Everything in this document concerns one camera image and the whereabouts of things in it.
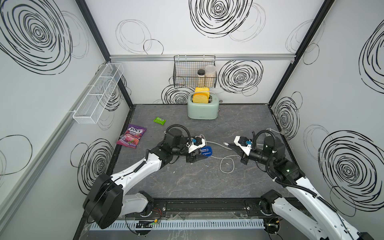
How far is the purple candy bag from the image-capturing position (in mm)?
979

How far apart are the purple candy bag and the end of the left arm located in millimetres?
462

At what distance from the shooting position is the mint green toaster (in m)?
1.03

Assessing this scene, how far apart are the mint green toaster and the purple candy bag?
14.2 inches

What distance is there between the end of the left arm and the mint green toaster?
15.3 inches

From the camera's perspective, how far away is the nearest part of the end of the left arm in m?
0.65
